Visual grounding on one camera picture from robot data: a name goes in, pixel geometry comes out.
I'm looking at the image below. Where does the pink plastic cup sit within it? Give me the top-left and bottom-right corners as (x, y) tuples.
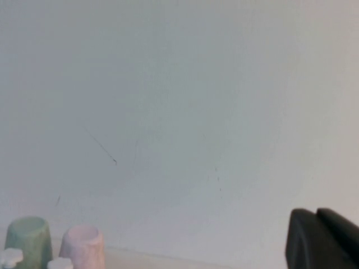
(58, 224), (105, 269)

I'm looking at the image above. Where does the green plastic cup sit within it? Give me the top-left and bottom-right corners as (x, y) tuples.
(4, 216), (53, 269)

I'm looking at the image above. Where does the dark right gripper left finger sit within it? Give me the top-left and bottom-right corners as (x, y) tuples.
(284, 208), (359, 269)

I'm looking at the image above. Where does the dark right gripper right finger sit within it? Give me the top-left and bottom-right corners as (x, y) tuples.
(316, 207), (359, 257)

